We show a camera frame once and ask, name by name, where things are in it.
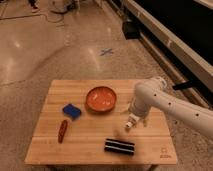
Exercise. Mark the black white striped eraser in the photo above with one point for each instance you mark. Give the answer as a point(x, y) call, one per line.
point(118, 146)

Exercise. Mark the blue sponge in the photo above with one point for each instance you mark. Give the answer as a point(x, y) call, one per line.
point(71, 111)

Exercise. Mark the person's foot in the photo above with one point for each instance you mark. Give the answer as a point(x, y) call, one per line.
point(34, 7)

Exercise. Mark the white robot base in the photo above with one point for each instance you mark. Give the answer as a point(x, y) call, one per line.
point(62, 6)

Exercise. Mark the long metal rail barrier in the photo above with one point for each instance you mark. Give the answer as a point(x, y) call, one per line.
point(184, 30)

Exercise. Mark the orange bowl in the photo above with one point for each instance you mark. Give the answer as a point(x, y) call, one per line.
point(101, 99)

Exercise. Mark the wooden table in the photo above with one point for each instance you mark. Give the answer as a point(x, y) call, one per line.
point(84, 139)

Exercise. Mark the white tube bottle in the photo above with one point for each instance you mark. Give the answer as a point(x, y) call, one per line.
point(132, 120)

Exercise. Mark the black box on floor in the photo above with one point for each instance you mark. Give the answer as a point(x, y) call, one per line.
point(130, 30)

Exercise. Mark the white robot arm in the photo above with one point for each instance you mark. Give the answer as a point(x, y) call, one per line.
point(151, 93)

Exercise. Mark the red sausage toy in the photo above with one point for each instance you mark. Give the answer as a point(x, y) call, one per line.
point(62, 130)

